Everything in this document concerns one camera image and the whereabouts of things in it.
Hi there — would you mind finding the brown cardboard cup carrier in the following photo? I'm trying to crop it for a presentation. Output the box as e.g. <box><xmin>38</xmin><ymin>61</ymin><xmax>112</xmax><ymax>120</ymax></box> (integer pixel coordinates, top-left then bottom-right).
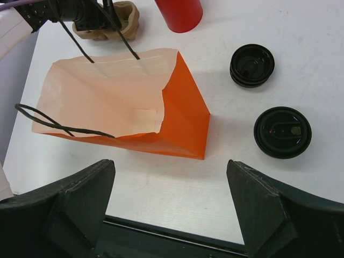
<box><xmin>72</xmin><ymin>0</ymin><xmax>140</xmax><ymax>42</ymax></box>

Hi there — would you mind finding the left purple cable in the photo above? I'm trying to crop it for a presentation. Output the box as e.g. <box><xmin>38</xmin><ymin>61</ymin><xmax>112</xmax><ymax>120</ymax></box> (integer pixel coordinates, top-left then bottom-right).
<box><xmin>0</xmin><ymin>0</ymin><xmax>35</xmax><ymax>11</ymax></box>

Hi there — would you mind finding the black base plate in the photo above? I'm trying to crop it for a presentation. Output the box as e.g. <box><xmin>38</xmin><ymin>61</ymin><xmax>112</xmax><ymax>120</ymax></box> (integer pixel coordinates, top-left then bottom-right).
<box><xmin>91</xmin><ymin>216</ymin><xmax>248</xmax><ymax>257</ymax></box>

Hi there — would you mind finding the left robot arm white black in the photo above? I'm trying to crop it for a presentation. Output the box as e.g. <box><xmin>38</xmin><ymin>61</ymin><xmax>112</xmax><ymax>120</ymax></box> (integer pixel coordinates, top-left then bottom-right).
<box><xmin>1</xmin><ymin>1</ymin><xmax>121</xmax><ymax>58</ymax></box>

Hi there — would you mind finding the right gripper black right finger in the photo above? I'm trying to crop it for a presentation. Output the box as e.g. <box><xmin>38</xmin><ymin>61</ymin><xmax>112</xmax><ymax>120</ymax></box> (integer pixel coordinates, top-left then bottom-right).
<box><xmin>226</xmin><ymin>160</ymin><xmax>343</xmax><ymax>257</ymax></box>

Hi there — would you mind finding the black cup lid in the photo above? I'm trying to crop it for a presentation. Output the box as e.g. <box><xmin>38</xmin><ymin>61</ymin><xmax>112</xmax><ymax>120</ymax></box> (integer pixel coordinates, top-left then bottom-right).
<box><xmin>253</xmin><ymin>106</ymin><xmax>312</xmax><ymax>159</ymax></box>

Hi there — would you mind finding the orange paper bag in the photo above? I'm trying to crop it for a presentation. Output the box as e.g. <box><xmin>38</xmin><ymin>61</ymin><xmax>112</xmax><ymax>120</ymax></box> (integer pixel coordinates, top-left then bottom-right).
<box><xmin>15</xmin><ymin>48</ymin><xmax>210</xmax><ymax>160</ymax></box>

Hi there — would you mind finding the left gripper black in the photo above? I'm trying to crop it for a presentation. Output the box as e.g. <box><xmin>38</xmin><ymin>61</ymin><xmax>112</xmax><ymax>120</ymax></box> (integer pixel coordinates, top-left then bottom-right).
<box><xmin>49</xmin><ymin>1</ymin><xmax>122</xmax><ymax>31</ymax></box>

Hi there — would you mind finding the red straw holder cup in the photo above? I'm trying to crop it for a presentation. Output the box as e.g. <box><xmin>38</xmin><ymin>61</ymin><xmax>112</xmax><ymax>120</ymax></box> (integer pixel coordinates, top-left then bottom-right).
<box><xmin>155</xmin><ymin>0</ymin><xmax>203</xmax><ymax>33</ymax></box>

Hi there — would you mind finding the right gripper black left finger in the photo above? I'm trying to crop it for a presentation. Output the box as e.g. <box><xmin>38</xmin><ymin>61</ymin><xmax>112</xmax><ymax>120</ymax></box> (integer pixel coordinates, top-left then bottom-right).
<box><xmin>1</xmin><ymin>159</ymin><xmax>116</xmax><ymax>257</ymax></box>

